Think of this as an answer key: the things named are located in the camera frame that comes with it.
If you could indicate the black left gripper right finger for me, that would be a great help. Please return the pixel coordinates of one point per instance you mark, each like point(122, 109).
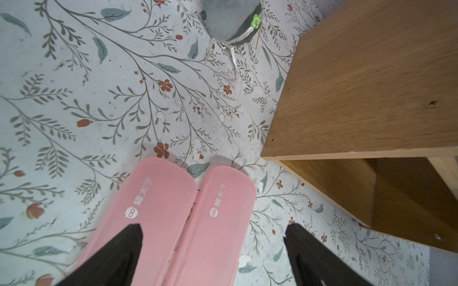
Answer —
point(313, 264)

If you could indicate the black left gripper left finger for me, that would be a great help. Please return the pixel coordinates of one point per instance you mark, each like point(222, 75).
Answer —
point(114, 264)

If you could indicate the pink pencil case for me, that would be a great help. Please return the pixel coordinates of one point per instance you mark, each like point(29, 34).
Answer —
point(159, 196)
point(209, 251)

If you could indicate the wooden three-tier shelf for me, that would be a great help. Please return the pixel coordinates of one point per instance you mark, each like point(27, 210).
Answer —
point(368, 117)

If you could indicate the grey plush toy keychain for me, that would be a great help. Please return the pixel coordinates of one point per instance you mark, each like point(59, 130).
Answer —
point(231, 23)

